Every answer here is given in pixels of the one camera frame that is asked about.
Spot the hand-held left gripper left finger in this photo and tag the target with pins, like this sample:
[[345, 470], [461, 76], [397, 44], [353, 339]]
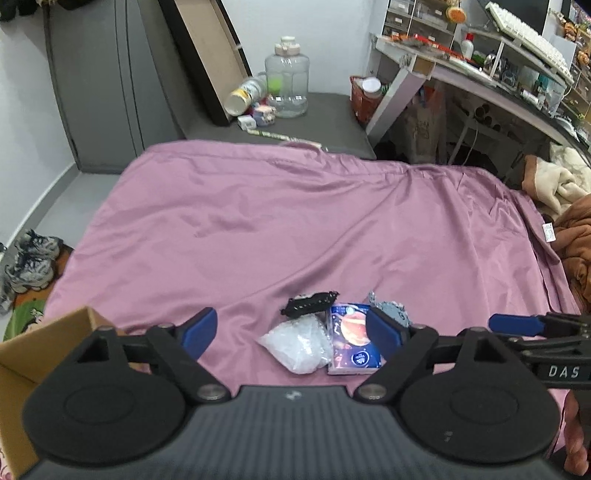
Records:
[[201, 330]]

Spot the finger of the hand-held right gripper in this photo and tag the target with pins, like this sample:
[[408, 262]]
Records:
[[517, 324]]

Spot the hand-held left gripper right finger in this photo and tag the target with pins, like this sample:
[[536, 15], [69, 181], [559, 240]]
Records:
[[385, 334]]

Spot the small grey shark plush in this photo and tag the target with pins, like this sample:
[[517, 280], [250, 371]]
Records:
[[392, 311]]

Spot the blue tissue packet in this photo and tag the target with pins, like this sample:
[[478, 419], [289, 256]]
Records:
[[351, 341]]

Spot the clear plastic bag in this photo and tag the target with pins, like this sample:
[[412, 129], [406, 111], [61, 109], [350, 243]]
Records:
[[300, 346]]

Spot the brown cardboard box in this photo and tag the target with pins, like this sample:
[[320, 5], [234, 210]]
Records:
[[27, 350]]

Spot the person's right hand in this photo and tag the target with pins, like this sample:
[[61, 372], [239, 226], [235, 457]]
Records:
[[579, 434]]

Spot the brown blanket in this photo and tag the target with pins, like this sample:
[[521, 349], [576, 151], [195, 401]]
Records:
[[577, 249]]

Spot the pink bed sheet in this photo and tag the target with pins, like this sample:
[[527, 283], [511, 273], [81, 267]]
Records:
[[277, 221]]

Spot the beige fleece blanket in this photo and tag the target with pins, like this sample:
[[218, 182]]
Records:
[[561, 182]]

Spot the green leaf cartoon mat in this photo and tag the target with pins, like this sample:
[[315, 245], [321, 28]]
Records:
[[23, 321]]

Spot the grey sneaker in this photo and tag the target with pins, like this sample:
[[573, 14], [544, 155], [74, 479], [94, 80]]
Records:
[[27, 274], [39, 244]]

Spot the small white boxes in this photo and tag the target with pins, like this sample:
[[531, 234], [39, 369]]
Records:
[[261, 115]]

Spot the red basket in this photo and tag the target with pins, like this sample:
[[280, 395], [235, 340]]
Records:
[[364, 101]]

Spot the white tin can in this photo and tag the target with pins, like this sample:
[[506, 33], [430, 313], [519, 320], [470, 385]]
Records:
[[244, 97]]

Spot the white cluttered desk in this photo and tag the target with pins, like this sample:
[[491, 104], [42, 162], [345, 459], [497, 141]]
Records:
[[461, 78]]

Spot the large clear water jug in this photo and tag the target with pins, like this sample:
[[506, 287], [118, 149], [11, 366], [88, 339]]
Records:
[[287, 78]]

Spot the grey door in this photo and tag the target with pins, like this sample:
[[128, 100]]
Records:
[[101, 83]]

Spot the black flat cardboard tray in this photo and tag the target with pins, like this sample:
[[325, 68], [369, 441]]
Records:
[[203, 55]]

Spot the white bottle with red cap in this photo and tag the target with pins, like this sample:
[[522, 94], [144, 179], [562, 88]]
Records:
[[467, 48]]

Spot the white keyboard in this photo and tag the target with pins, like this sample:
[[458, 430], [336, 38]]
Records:
[[531, 39]]

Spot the orange ball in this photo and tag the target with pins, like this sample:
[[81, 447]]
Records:
[[455, 14]]

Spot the grey drawer organizer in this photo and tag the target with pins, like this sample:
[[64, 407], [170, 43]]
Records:
[[420, 16]]

